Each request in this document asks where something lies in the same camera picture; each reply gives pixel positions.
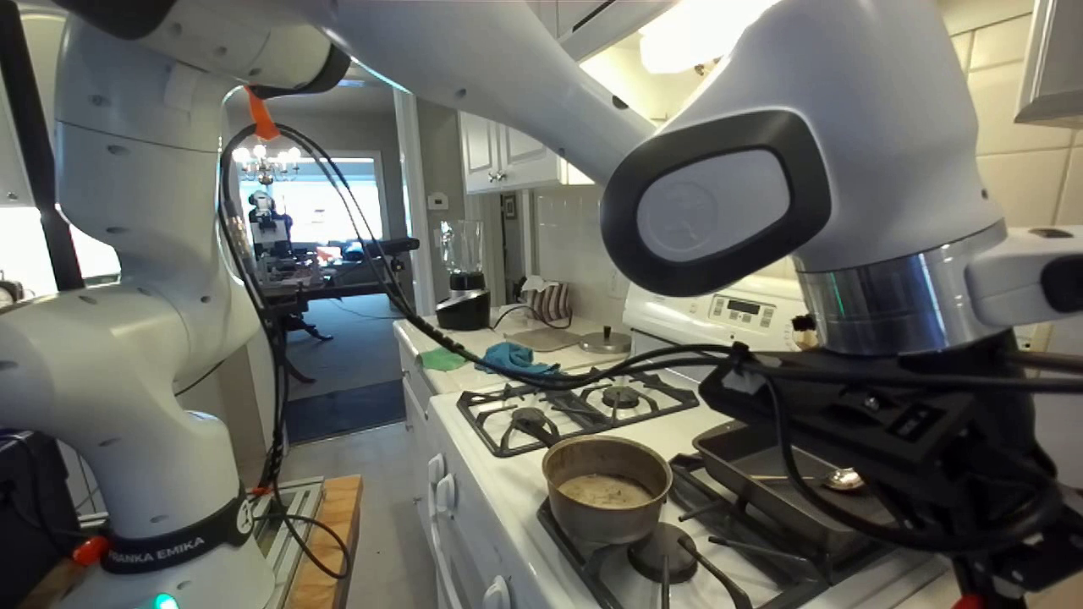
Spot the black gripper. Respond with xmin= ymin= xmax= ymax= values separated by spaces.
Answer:
xmin=857 ymin=336 xmax=1083 ymax=609

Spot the white range hood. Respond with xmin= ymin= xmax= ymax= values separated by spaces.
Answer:
xmin=554 ymin=0 xmax=786 ymax=82

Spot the black bag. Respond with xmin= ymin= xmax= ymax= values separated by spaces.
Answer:
xmin=0 ymin=422 xmax=86 ymax=609

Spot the white gas stove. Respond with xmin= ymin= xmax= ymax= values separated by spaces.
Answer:
xmin=423 ymin=267 xmax=1083 ymax=609

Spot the metal saucepan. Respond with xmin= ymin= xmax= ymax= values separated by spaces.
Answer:
xmin=538 ymin=433 xmax=677 ymax=554

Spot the blue cloth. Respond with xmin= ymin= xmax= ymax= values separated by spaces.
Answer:
xmin=477 ymin=338 xmax=562 ymax=382

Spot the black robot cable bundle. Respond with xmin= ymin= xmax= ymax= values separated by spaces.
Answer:
xmin=209 ymin=115 xmax=1083 ymax=590

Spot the crystal chandelier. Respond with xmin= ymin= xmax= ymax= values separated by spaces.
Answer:
xmin=227 ymin=138 xmax=305 ymax=189

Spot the wooden board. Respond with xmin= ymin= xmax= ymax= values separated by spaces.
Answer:
xmin=278 ymin=472 xmax=370 ymax=609

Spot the green sponge cloth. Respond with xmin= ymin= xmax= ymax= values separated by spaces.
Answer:
xmin=415 ymin=344 xmax=472 ymax=377

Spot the black baking pan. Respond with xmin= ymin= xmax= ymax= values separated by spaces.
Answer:
xmin=692 ymin=418 xmax=906 ymax=547

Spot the striped dish rack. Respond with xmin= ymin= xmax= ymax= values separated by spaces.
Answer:
xmin=520 ymin=278 xmax=576 ymax=331

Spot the metal lid black knob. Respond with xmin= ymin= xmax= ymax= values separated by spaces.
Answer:
xmin=580 ymin=323 xmax=632 ymax=356

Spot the red lid spice shaker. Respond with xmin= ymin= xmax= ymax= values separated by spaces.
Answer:
xmin=952 ymin=558 xmax=1000 ymax=609

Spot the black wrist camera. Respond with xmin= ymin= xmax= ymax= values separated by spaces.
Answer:
xmin=697 ymin=356 xmax=983 ymax=467

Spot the dark dining table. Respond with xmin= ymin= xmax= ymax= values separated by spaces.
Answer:
xmin=250 ymin=259 xmax=406 ymax=389

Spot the black base blender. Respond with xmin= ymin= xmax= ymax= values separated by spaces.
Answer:
xmin=431 ymin=212 xmax=494 ymax=336

